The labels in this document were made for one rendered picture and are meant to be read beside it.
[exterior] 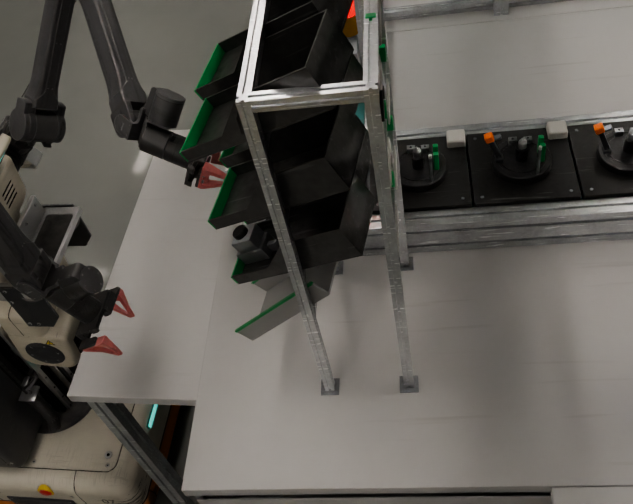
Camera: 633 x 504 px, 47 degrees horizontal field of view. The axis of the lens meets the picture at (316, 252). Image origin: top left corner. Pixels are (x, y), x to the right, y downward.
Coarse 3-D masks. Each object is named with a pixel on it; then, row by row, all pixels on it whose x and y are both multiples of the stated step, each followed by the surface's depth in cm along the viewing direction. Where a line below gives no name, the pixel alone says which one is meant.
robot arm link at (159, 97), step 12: (156, 96) 137; (168, 96) 137; (180, 96) 140; (144, 108) 141; (156, 108) 138; (168, 108) 137; (180, 108) 139; (120, 120) 143; (156, 120) 138; (168, 120) 138; (120, 132) 144; (132, 132) 142
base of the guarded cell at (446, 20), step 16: (384, 0) 248; (400, 0) 247; (416, 0) 245; (432, 0) 244; (448, 0) 242; (576, 0) 231; (592, 0) 230; (608, 0) 228; (624, 0) 227; (432, 16) 238; (448, 16) 237; (464, 16) 235; (480, 16) 234; (496, 16) 233; (512, 16) 231; (528, 16) 230
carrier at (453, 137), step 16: (400, 144) 187; (416, 144) 186; (432, 144) 185; (448, 144) 183; (464, 144) 182; (400, 160) 181; (416, 160) 175; (432, 160) 179; (448, 160) 181; (464, 160) 180; (416, 176) 176; (432, 176) 173; (448, 176) 177; (464, 176) 176; (416, 192) 176; (432, 192) 175; (448, 192) 174; (464, 192) 173; (416, 208) 173; (432, 208) 172; (448, 208) 172
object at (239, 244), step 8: (256, 224) 137; (240, 232) 135; (248, 232) 136; (256, 232) 136; (264, 232) 138; (240, 240) 136; (248, 240) 134; (256, 240) 136; (264, 240) 137; (272, 240) 137; (240, 248) 137; (248, 248) 136; (256, 248) 136; (264, 248) 136; (272, 248) 138; (240, 256) 139; (248, 256) 138; (256, 256) 138; (264, 256) 137
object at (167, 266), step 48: (144, 192) 208; (192, 192) 204; (144, 240) 196; (192, 240) 193; (144, 288) 185; (192, 288) 183; (96, 336) 178; (144, 336) 176; (192, 336) 173; (96, 384) 169; (144, 384) 167; (192, 384) 165
